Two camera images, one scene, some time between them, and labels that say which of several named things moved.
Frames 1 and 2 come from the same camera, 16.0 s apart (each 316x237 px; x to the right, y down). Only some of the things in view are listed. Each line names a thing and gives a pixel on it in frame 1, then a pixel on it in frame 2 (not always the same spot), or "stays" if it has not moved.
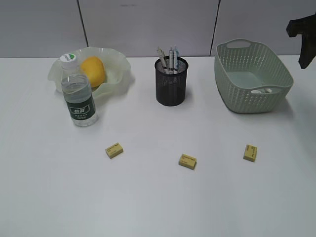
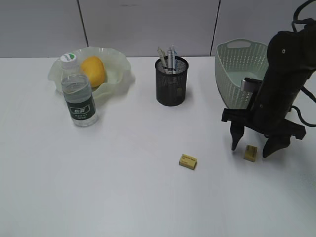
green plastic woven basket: x=250 y=78 stays
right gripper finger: x=308 y=51 -> x=237 y=131
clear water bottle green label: x=77 y=92 stays
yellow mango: x=94 y=68 stays
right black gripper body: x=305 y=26 -> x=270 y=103
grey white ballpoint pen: x=171 y=70 stays
